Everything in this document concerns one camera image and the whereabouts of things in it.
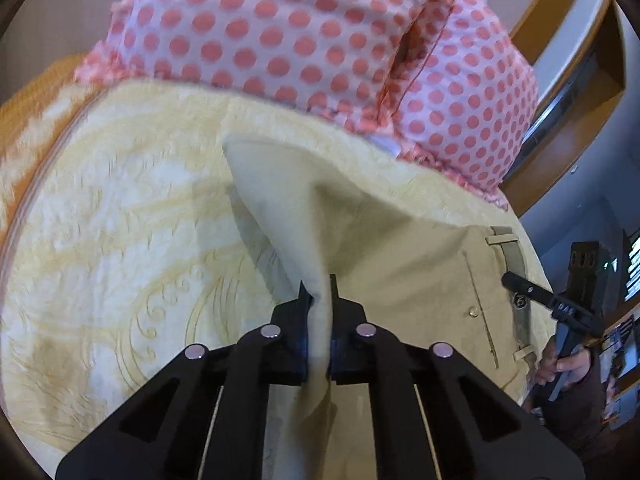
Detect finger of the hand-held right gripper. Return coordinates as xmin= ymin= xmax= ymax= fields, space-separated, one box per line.
xmin=501 ymin=271 xmax=557 ymax=312

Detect wooden headboard frame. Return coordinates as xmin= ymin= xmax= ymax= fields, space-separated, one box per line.
xmin=500 ymin=0 xmax=628 ymax=222

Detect person's right forearm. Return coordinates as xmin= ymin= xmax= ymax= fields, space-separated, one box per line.
xmin=522 ymin=347 xmax=623 ymax=461

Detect yellow patterned bedspread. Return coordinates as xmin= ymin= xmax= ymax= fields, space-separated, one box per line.
xmin=0 ymin=52 xmax=557 ymax=480

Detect person's right hand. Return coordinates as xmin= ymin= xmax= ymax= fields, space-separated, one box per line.
xmin=541 ymin=335 xmax=594 ymax=387

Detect pink polka dot pillow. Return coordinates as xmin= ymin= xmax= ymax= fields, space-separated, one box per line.
xmin=75 ymin=0 xmax=540 ymax=210

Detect wooden shelf with clutter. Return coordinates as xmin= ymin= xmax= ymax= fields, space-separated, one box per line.
xmin=600 ymin=227 xmax=640 ymax=433

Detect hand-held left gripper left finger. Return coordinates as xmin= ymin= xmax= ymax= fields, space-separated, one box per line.
xmin=55 ymin=280 xmax=315 ymax=480

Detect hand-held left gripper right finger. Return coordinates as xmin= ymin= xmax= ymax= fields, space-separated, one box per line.
xmin=327 ymin=274 xmax=586 ymax=480

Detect beige pants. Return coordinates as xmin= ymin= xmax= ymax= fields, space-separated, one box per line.
xmin=222 ymin=132 xmax=542 ymax=480

